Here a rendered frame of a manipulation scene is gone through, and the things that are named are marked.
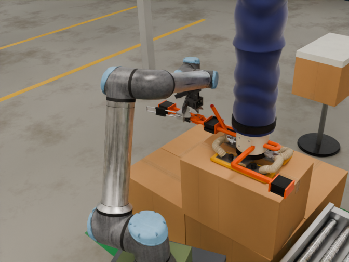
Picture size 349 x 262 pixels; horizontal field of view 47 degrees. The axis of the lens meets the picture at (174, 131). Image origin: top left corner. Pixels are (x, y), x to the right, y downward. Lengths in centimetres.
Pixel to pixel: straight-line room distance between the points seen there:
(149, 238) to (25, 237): 190
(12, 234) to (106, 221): 182
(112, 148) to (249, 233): 95
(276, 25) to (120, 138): 80
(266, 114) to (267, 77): 19
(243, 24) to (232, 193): 85
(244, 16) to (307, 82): 189
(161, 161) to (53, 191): 120
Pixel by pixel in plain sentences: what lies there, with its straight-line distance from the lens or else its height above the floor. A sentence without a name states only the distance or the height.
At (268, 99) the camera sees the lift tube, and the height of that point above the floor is 136.
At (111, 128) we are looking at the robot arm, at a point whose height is 144.
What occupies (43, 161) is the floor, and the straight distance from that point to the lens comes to 410.
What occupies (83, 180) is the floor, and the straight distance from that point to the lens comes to 372.
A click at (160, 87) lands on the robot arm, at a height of 159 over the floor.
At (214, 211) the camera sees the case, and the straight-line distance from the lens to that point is 225.
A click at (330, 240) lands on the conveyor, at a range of 248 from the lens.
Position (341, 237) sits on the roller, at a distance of 244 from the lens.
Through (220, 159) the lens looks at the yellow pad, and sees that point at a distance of 215.
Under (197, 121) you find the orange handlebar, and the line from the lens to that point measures 227.
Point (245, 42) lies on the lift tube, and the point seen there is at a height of 163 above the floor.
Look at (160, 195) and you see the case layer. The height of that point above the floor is 54.
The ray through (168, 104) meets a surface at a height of 110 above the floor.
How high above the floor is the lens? 222
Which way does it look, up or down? 31 degrees down
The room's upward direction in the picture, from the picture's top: 3 degrees counter-clockwise
